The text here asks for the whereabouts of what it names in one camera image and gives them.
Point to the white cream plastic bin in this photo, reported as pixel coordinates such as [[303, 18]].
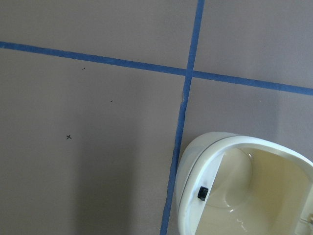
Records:
[[230, 184]]

